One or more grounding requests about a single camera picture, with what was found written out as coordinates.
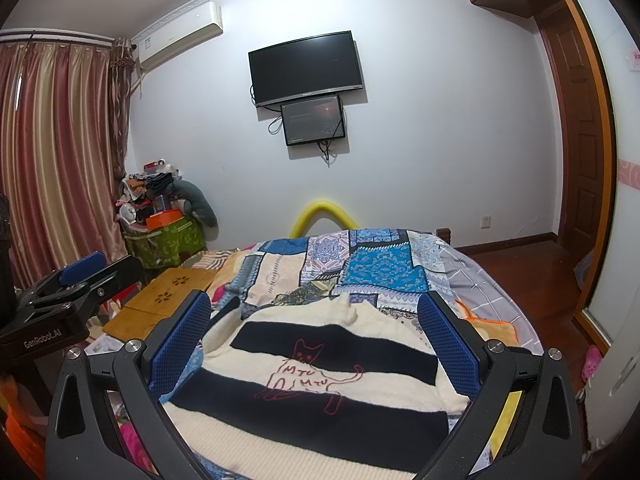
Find cream navy striped sweater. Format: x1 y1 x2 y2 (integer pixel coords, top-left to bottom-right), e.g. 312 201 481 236
165 296 469 479

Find clutter pile of clothes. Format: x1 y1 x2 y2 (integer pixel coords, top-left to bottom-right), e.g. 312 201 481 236
116 158 186 229

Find orange plush toast blanket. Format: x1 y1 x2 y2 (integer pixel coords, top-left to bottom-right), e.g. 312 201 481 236
456 300 520 347

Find wooden lap desk tray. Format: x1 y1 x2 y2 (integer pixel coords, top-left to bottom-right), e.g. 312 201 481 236
103 268 218 342

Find grey checked bed sheet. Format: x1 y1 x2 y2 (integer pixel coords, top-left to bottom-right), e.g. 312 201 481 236
438 240 544 354

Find green fabric storage box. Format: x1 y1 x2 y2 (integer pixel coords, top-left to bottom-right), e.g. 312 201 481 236
124 218 206 270

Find orange box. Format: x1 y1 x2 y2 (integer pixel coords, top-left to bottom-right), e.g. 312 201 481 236
145 209 183 231

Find blue patchwork bedspread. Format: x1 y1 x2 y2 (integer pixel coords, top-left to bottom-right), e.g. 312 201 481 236
164 227 459 480

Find grey plush toy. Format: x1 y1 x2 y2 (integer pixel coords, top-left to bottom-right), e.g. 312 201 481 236
172 179 218 228

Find pink slipper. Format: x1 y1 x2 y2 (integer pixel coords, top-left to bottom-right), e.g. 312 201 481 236
580 344 603 384

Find pink striped curtain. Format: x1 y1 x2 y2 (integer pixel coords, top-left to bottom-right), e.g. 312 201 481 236
1 39 134 288

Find yellow foam tube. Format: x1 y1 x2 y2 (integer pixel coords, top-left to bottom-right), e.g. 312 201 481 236
290 200 358 238

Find brown wooden door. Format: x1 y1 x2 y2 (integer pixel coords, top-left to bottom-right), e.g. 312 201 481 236
536 1 612 312

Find white air conditioner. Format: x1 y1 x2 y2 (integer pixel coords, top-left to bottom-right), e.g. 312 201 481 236
134 1 224 72

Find monitor cables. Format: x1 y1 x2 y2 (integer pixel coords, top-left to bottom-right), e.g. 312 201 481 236
267 114 346 167

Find small wall monitor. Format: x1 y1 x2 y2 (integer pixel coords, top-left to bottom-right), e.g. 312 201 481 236
281 94 345 146

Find black wall television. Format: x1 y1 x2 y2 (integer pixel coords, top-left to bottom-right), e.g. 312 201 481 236
248 30 363 107

